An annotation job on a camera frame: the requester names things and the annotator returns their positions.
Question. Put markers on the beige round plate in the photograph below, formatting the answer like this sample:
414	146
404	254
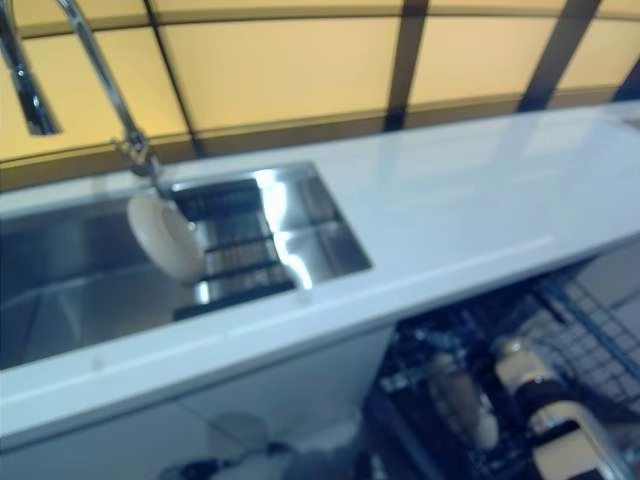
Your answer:
165	240
460	400

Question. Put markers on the black sink drying rack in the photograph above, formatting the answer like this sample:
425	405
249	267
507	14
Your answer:
240	245

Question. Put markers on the white glossy cabinet door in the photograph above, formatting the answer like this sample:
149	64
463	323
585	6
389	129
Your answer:
100	450
300	390

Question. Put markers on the stainless steel sink basin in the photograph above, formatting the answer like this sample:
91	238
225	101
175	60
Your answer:
75	275

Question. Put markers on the chrome gooseneck kitchen faucet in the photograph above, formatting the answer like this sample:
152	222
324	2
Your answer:
100	65

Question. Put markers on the dark window frame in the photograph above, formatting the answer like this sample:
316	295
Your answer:
407	65

